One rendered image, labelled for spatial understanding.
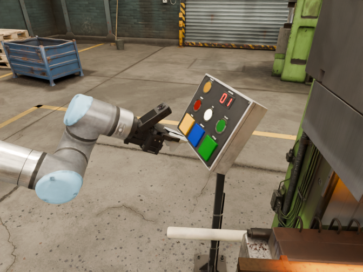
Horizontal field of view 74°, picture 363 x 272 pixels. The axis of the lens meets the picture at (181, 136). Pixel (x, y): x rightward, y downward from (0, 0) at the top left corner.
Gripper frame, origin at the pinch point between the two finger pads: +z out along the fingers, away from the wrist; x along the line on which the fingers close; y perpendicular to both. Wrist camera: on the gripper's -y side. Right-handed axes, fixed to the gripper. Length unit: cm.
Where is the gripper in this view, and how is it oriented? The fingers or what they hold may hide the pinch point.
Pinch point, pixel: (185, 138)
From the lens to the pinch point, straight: 82.6
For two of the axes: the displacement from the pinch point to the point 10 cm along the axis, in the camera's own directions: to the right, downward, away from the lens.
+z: 8.1, 2.7, 5.2
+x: 3.6, 4.7, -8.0
